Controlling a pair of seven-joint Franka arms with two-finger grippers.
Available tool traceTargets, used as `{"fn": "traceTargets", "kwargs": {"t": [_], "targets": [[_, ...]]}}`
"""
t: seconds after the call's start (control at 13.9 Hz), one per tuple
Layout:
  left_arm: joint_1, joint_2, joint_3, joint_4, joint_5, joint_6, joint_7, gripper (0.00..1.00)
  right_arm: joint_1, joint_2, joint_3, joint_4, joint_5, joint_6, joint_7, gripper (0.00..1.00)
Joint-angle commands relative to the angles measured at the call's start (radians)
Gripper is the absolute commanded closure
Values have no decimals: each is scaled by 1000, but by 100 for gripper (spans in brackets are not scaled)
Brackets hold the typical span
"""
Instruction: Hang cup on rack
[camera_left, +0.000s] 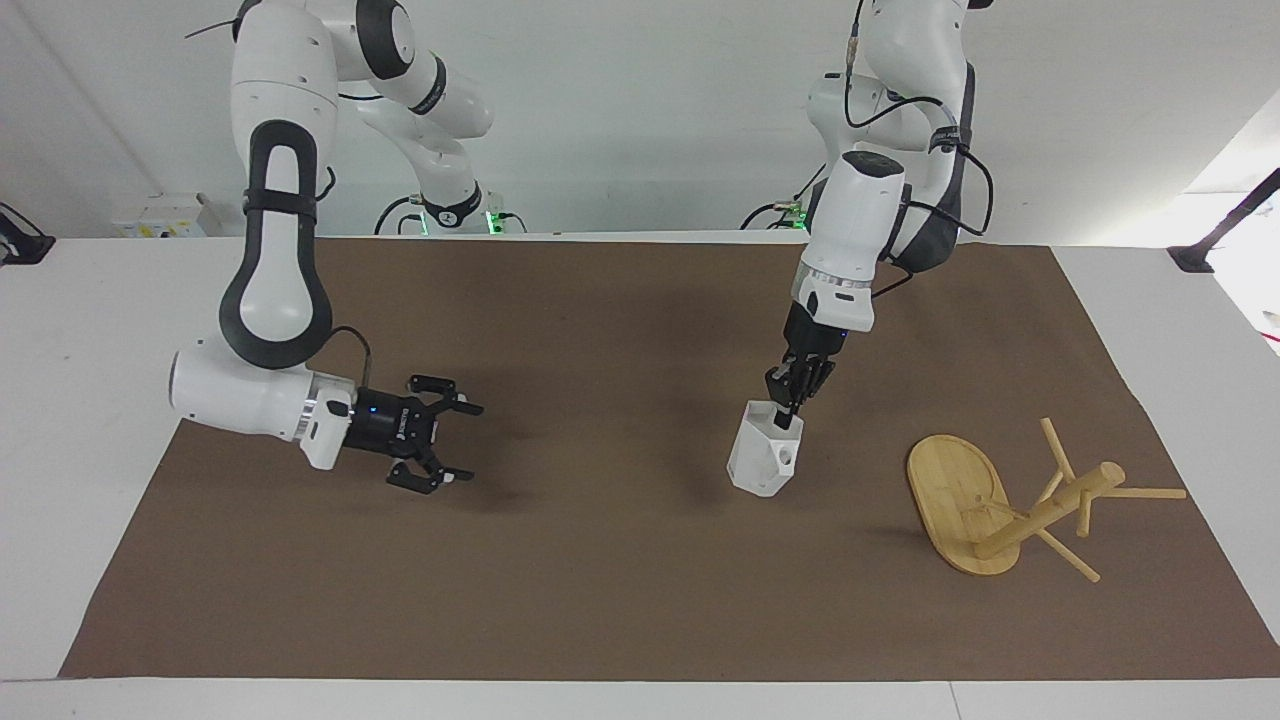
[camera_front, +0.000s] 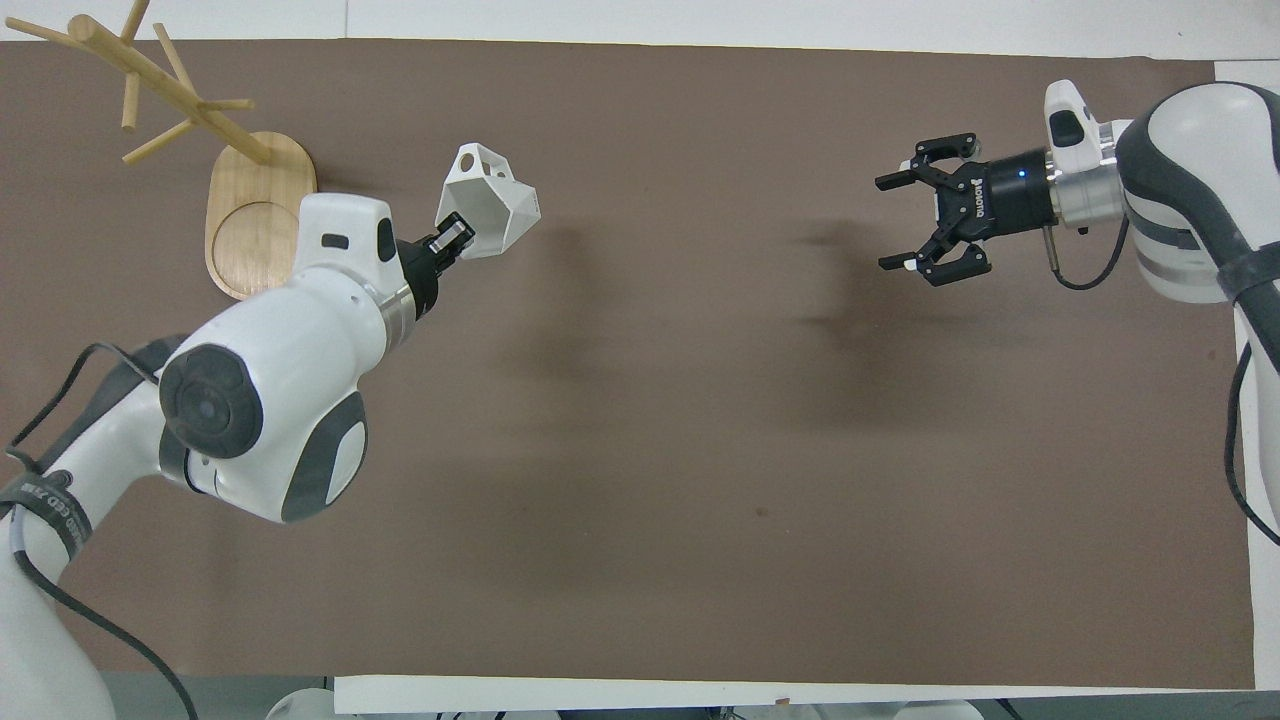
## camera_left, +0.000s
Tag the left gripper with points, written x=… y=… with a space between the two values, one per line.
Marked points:
x=812 y=335

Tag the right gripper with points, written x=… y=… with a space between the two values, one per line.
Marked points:
x=385 y=422

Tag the white angular cup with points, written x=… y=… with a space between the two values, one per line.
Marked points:
x=760 y=455

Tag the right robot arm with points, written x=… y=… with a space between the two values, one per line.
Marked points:
x=275 y=290

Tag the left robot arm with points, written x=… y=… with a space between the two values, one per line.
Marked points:
x=850 y=230

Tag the wooden cup rack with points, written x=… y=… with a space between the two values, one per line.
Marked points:
x=960 y=505

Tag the white electrical box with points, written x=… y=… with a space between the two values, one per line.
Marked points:
x=165 y=218

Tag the black stand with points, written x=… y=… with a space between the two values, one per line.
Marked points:
x=20 y=245
x=1215 y=235

